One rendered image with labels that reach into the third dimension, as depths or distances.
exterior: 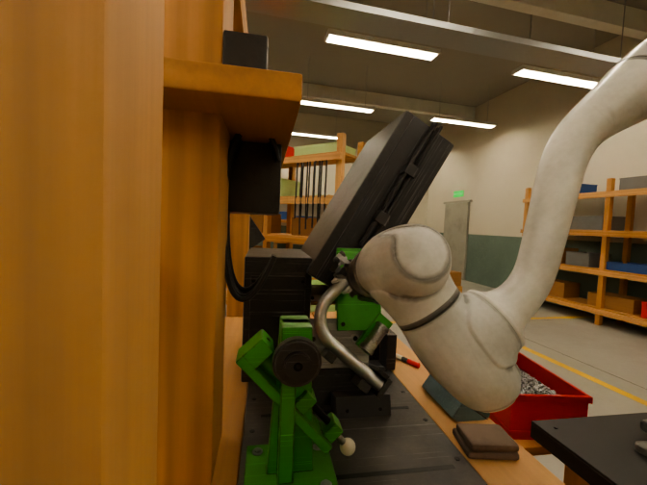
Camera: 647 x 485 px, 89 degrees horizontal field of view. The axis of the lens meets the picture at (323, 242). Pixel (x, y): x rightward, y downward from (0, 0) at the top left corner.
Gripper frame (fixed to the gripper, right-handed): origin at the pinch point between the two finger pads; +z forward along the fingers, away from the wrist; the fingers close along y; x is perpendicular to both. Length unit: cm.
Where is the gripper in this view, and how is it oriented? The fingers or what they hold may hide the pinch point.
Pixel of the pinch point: (344, 283)
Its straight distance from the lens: 80.3
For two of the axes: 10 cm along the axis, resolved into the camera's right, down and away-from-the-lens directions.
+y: -7.0, -7.2, 0.2
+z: -1.8, 2.0, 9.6
